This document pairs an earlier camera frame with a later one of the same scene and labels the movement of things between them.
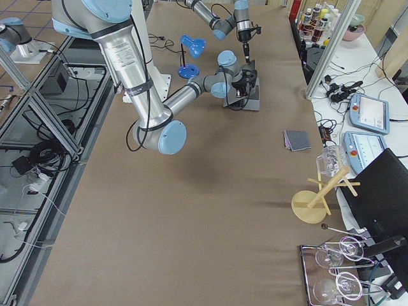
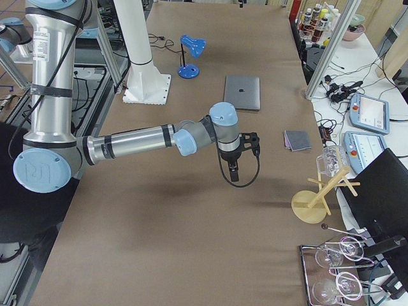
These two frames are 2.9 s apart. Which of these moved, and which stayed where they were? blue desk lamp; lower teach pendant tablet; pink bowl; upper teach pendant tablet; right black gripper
Moved: right black gripper
Stayed: lower teach pendant tablet; upper teach pendant tablet; pink bowl; blue desk lamp
